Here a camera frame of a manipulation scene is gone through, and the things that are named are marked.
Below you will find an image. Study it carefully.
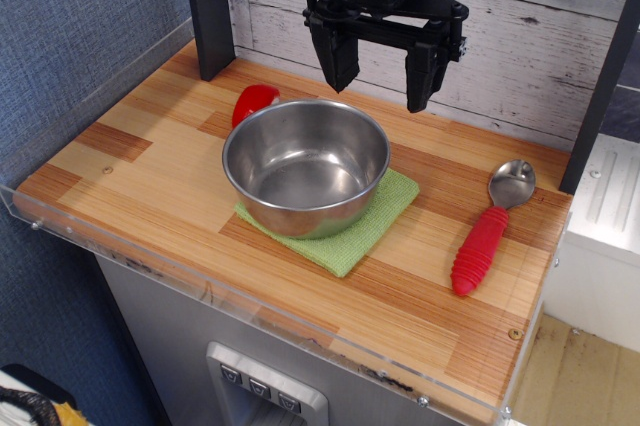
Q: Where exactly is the stainless steel pot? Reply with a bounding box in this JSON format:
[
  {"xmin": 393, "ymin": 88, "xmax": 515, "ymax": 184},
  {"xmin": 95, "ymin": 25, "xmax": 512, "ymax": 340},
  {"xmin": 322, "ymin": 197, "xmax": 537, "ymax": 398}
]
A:
[{"xmin": 222, "ymin": 99, "xmax": 391, "ymax": 239}]

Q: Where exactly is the red toy vegetable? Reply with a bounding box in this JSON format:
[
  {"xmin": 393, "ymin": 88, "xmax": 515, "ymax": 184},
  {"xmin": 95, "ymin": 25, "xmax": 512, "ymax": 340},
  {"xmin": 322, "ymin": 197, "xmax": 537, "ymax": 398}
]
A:
[{"xmin": 231, "ymin": 84, "xmax": 280, "ymax": 128}]

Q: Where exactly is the green cloth mat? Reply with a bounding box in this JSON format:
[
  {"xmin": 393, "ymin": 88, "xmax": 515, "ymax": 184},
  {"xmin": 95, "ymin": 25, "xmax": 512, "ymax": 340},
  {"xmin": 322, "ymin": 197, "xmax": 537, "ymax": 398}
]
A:
[{"xmin": 234, "ymin": 169, "xmax": 420, "ymax": 278}]

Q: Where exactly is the black right vertical post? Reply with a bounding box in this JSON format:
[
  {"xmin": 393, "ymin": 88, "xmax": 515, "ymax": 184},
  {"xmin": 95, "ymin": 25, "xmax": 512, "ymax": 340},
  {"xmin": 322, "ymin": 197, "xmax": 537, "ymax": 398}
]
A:
[{"xmin": 559, "ymin": 0, "xmax": 639, "ymax": 195}]

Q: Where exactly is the clear acrylic edge guard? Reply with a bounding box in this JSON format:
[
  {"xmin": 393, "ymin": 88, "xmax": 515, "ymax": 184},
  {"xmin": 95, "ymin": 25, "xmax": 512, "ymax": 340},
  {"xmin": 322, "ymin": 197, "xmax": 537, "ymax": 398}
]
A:
[{"xmin": 14, "ymin": 6, "xmax": 577, "ymax": 425}]

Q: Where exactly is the red handled metal spoon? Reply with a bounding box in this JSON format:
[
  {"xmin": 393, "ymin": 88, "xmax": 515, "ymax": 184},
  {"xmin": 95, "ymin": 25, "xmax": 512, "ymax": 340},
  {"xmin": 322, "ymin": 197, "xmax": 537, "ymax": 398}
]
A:
[{"xmin": 450, "ymin": 159, "xmax": 536, "ymax": 296}]

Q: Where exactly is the black vertical post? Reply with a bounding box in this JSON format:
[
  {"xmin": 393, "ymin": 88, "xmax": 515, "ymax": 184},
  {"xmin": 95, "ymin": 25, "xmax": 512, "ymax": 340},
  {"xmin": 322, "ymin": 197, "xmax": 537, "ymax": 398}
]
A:
[
  {"xmin": 559, "ymin": 0, "xmax": 639, "ymax": 195},
  {"xmin": 189, "ymin": 0, "xmax": 236, "ymax": 81}
]

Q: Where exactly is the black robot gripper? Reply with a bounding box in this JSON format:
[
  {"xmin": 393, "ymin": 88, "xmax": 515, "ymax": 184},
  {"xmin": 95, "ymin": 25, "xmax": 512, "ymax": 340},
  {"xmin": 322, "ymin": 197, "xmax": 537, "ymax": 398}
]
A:
[{"xmin": 303, "ymin": 0, "xmax": 469, "ymax": 113}]

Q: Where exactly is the white side appliance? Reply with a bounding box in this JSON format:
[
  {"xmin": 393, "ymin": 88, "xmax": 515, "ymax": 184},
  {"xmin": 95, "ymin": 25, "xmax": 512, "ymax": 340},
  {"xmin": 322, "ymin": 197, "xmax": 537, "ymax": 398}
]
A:
[{"xmin": 542, "ymin": 134, "xmax": 639, "ymax": 351}]

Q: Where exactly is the grey toy fridge cabinet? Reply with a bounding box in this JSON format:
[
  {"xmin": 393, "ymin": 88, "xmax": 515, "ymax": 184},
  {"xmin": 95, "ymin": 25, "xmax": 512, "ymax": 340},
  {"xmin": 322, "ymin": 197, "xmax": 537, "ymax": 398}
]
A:
[{"xmin": 93, "ymin": 251, "xmax": 481, "ymax": 426}]

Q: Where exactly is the black yellow object corner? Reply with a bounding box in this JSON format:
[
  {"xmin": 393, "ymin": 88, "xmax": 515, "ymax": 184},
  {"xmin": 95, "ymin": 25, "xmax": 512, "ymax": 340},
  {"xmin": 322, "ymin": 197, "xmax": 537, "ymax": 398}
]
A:
[{"xmin": 1, "ymin": 364, "xmax": 91, "ymax": 426}]

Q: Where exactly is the black left vertical post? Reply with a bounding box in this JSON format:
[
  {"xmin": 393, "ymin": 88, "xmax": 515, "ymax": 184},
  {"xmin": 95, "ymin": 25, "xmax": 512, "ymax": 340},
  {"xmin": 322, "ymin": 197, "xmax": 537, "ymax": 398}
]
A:
[{"xmin": 189, "ymin": 0, "xmax": 236, "ymax": 81}]

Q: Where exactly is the silver dispenser button panel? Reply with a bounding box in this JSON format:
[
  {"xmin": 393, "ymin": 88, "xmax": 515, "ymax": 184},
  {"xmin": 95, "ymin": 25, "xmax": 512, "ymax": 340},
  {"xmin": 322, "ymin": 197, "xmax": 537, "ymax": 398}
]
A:
[{"xmin": 206, "ymin": 341, "xmax": 330, "ymax": 425}]

